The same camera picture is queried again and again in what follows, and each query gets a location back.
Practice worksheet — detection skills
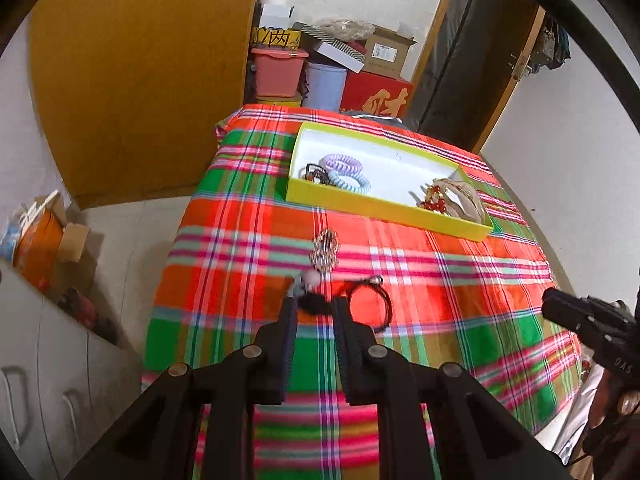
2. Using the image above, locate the white cabinet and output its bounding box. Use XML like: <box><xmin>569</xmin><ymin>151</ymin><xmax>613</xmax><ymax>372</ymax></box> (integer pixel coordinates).
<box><xmin>0</xmin><ymin>260</ymin><xmax>146</xmax><ymax>480</ymax></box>

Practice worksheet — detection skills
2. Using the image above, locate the pink plastic bin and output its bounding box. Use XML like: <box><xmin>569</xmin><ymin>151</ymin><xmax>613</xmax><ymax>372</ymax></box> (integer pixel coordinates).
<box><xmin>250</xmin><ymin>47</ymin><xmax>310</xmax><ymax>98</ymax></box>

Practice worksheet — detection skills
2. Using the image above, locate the wooden door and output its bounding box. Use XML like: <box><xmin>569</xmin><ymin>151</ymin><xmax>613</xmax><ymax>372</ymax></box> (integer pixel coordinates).
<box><xmin>27</xmin><ymin>0</ymin><xmax>266</xmax><ymax>208</ymax></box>

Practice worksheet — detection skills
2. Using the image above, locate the black hair tie with charm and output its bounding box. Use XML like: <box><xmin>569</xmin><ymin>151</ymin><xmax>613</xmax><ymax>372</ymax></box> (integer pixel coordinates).
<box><xmin>345</xmin><ymin>275</ymin><xmax>395</xmax><ymax>333</ymax></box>

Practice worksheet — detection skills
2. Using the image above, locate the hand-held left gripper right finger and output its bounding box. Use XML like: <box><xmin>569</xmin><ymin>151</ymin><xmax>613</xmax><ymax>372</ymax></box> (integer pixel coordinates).
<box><xmin>331</xmin><ymin>296</ymin><xmax>576</xmax><ymax>480</ymax></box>

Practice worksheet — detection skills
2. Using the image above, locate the white spiral hair tie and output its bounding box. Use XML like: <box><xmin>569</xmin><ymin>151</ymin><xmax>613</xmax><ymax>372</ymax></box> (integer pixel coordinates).
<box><xmin>327</xmin><ymin>170</ymin><xmax>372</xmax><ymax>196</ymax></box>

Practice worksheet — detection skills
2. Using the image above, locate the metal door handle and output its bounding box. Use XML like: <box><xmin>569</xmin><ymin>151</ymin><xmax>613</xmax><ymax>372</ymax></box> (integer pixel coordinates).
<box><xmin>507</xmin><ymin>52</ymin><xmax>533</xmax><ymax>81</ymax></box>

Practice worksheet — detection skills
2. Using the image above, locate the yellow and black box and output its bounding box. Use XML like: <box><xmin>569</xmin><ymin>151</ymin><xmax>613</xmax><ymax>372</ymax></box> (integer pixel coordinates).
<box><xmin>250</xmin><ymin>26</ymin><xmax>302</xmax><ymax>48</ymax></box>

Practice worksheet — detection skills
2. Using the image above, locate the black cable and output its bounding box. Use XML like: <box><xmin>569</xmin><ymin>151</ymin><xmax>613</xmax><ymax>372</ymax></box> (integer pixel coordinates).
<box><xmin>492</xmin><ymin>0</ymin><xmax>640</xmax><ymax>136</ymax></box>

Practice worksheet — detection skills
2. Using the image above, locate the black striped box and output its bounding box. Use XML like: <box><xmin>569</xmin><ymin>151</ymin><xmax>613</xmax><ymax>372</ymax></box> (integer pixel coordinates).
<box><xmin>290</xmin><ymin>22</ymin><xmax>368</xmax><ymax>53</ymax></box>

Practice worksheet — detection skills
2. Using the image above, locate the white box striped edge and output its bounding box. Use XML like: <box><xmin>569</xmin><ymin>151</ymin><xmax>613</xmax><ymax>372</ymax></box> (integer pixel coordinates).
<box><xmin>312</xmin><ymin>40</ymin><xmax>368</xmax><ymax>73</ymax></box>

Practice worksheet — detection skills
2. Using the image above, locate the gold crystal charm bracelet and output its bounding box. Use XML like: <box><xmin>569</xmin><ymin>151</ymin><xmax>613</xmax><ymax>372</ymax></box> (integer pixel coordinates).
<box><xmin>309</xmin><ymin>228</ymin><xmax>342</xmax><ymax>272</ymax></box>

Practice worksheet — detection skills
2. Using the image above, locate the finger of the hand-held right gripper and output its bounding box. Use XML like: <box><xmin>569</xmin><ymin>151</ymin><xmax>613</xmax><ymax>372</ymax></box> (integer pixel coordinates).
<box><xmin>542</xmin><ymin>287</ymin><xmax>601</xmax><ymax>343</ymax></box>

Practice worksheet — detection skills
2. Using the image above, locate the small cardboard box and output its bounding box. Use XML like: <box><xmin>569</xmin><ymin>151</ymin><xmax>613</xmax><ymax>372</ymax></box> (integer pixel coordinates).
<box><xmin>57</xmin><ymin>222</ymin><xmax>91</xmax><ymax>263</ymax></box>

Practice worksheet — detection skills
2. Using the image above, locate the clear plastic bag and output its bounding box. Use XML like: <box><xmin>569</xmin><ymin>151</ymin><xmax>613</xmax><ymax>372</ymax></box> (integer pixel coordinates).
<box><xmin>315</xmin><ymin>17</ymin><xmax>376</xmax><ymax>41</ymax></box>

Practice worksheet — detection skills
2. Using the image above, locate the dark padded door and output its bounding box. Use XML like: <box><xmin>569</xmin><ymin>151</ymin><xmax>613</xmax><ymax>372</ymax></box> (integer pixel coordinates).
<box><xmin>404</xmin><ymin>0</ymin><xmax>546</xmax><ymax>153</ymax></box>

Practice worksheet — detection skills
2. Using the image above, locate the brown cardboard box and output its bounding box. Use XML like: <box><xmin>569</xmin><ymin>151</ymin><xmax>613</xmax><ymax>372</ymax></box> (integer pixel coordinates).
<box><xmin>361</xmin><ymin>25</ymin><xmax>417</xmax><ymax>80</ymax></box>

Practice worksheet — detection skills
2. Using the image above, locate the orange container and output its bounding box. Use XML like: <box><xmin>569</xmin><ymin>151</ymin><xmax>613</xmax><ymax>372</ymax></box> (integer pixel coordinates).
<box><xmin>12</xmin><ymin>207</ymin><xmax>66</xmax><ymax>291</ymax></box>

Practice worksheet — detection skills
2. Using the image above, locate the yellow shallow box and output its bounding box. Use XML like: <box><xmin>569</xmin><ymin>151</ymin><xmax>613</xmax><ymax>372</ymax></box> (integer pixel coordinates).
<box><xmin>286</xmin><ymin>121</ymin><xmax>494</xmax><ymax>243</ymax></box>

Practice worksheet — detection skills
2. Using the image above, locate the person's right hand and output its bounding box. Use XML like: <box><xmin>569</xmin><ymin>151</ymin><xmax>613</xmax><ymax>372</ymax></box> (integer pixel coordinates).
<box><xmin>584</xmin><ymin>369</ymin><xmax>640</xmax><ymax>461</ymax></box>

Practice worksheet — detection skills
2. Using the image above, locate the pale blue bucket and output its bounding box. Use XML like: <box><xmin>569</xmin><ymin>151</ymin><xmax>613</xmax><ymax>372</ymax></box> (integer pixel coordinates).
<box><xmin>304</xmin><ymin>61</ymin><xmax>348</xmax><ymax>112</ymax></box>

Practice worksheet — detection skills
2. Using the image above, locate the red box gold print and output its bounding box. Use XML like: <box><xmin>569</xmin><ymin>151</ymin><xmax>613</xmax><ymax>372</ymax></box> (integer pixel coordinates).
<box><xmin>340</xmin><ymin>71</ymin><xmax>415</xmax><ymax>118</ymax></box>

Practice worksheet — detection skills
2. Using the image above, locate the red bead bracelet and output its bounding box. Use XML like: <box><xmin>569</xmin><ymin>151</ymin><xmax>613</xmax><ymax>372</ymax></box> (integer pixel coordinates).
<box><xmin>419</xmin><ymin>185</ymin><xmax>448</xmax><ymax>215</ymax></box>

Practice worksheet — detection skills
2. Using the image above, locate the lilac spiral hair tie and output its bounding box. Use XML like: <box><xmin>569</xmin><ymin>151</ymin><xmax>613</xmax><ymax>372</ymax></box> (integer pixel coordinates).
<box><xmin>320</xmin><ymin>154</ymin><xmax>365</xmax><ymax>177</ymax></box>

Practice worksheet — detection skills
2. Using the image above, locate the dark red packet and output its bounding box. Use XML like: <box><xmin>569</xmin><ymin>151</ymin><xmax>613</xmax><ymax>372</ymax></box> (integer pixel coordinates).
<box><xmin>57</xmin><ymin>287</ymin><xmax>98</xmax><ymax>328</ymax></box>

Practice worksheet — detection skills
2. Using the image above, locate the white open carton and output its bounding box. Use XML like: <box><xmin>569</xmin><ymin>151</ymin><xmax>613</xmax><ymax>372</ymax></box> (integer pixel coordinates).
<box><xmin>260</xmin><ymin>4</ymin><xmax>295</xmax><ymax>30</ymax></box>

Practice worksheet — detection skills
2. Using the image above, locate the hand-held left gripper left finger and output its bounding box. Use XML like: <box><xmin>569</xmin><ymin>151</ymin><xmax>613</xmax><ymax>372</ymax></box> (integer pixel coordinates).
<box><xmin>65</xmin><ymin>297</ymin><xmax>299</xmax><ymax>480</ymax></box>

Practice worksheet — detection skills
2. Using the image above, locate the plaid tablecloth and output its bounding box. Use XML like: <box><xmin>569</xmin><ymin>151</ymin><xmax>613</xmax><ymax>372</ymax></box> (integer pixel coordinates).
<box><xmin>141</xmin><ymin>104</ymin><xmax>583</xmax><ymax>480</ymax></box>

